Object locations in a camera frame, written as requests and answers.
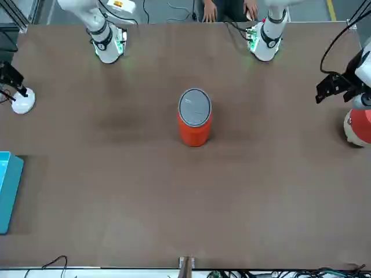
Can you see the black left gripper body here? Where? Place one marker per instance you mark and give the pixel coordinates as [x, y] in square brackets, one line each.
[346, 79]

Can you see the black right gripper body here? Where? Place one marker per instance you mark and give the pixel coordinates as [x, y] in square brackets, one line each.
[5, 73]

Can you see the red cylindrical trash bin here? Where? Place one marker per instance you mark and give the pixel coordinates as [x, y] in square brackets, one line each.
[194, 134]

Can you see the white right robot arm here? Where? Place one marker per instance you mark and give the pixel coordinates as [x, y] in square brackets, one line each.
[100, 32]

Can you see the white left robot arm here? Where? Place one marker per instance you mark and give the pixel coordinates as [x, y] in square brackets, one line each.
[269, 37]

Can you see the white desk lamp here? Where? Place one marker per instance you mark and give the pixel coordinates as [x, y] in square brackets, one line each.
[24, 105]

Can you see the red and white round object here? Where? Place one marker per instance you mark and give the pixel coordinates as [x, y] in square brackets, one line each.
[360, 127]

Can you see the small green circuit board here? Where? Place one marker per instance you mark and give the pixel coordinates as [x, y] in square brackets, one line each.
[251, 37]
[122, 42]

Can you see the blue plastic tray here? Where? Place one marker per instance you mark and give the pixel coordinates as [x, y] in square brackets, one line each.
[8, 191]

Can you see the person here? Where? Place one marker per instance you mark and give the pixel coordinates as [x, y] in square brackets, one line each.
[230, 8]

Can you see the white box with warning label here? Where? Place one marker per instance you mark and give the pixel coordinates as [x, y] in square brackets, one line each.
[121, 5]

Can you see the aluminium camera post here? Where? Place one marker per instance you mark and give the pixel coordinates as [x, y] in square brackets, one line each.
[187, 266]

